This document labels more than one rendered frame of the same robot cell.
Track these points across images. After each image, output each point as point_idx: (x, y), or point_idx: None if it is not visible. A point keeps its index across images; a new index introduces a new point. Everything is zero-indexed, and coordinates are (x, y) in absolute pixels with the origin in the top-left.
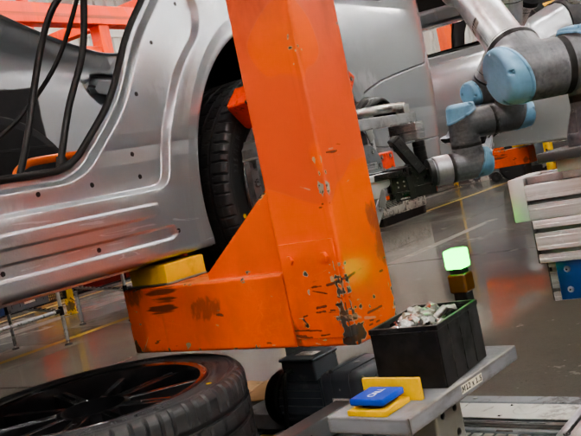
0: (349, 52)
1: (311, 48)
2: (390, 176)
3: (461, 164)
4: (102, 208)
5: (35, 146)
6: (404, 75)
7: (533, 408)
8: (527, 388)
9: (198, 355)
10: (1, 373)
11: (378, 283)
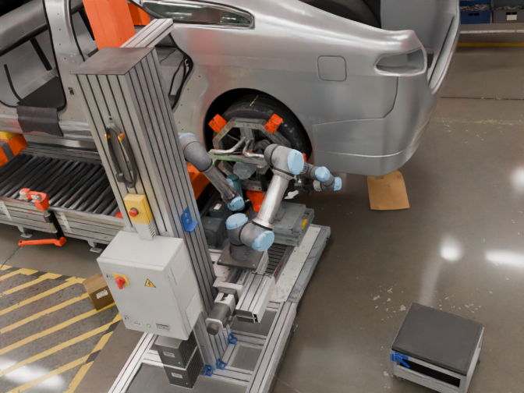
0: (304, 105)
1: None
2: (212, 185)
3: (224, 200)
4: None
5: (345, 17)
6: (354, 122)
7: (287, 284)
8: (354, 281)
9: None
10: (464, 57)
11: None
